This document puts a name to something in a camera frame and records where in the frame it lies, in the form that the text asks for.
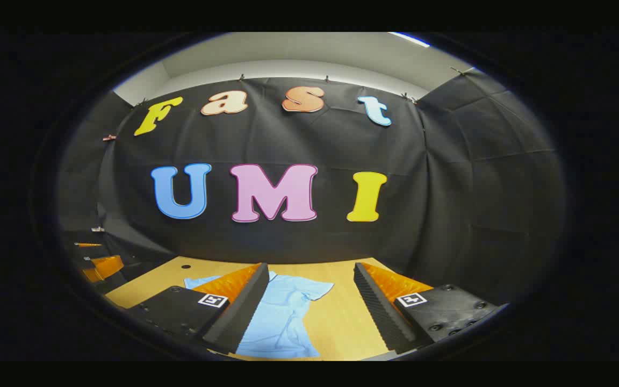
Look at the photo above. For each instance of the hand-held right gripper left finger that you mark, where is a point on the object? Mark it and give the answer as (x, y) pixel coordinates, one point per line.
(245, 306)

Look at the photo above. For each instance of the ceiling light strip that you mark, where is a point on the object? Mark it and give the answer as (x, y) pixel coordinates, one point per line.
(409, 39)

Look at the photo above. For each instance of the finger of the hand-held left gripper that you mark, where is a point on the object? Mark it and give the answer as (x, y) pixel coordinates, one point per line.
(106, 266)
(88, 245)

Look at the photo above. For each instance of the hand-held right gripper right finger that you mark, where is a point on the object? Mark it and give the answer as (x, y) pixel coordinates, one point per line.
(379, 309)

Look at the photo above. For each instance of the light blue T-shirt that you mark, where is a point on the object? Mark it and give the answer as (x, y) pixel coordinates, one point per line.
(288, 317)

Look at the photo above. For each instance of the black backdrop cloth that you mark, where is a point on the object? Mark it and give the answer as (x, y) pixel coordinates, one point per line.
(438, 188)

